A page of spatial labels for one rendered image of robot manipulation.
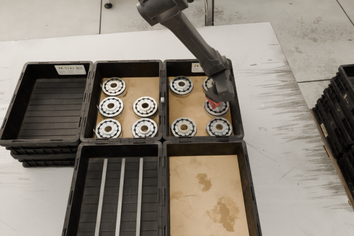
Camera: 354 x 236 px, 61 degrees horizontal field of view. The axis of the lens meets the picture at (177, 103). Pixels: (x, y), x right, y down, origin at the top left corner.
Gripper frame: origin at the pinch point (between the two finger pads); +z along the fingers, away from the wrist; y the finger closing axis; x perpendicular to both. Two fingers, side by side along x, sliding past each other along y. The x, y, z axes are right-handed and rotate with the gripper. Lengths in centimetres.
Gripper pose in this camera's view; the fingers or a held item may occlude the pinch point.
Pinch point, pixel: (217, 103)
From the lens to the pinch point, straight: 124.9
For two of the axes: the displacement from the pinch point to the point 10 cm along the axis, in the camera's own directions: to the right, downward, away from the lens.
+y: 6.9, -6.0, 4.2
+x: -7.3, -5.5, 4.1
